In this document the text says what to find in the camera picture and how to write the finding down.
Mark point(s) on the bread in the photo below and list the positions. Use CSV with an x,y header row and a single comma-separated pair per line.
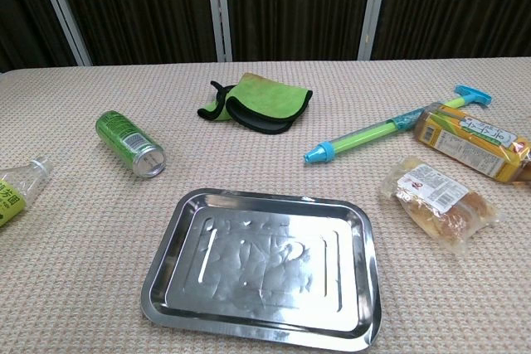
x,y
444,205

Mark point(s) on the silver metal tray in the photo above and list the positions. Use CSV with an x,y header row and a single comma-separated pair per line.
x,y
265,271

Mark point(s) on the green microfibre cloth black trim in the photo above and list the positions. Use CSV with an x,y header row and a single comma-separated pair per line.
x,y
265,101

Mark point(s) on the green blue water pump toy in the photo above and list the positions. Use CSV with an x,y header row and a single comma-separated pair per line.
x,y
373,132

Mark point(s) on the green drink can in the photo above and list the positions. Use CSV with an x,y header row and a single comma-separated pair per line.
x,y
128,142

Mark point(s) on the yellow packaged snack box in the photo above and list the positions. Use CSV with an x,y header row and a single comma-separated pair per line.
x,y
473,142

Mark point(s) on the clear bottle green label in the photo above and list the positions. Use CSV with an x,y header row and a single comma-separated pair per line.
x,y
16,192

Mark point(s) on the grey partition post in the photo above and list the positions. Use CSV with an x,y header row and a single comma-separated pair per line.
x,y
373,8
218,8
62,10

